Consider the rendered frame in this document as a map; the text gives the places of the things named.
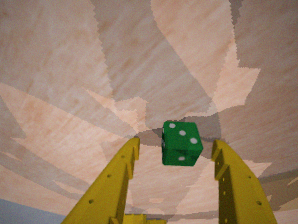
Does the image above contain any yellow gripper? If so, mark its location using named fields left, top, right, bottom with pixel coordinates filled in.
left=61, top=137, right=278, bottom=224

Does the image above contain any tan square mat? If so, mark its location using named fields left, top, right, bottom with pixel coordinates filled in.
left=259, top=170, right=298, bottom=213

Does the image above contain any green die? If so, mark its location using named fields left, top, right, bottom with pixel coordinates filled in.
left=161, top=121, right=203, bottom=166

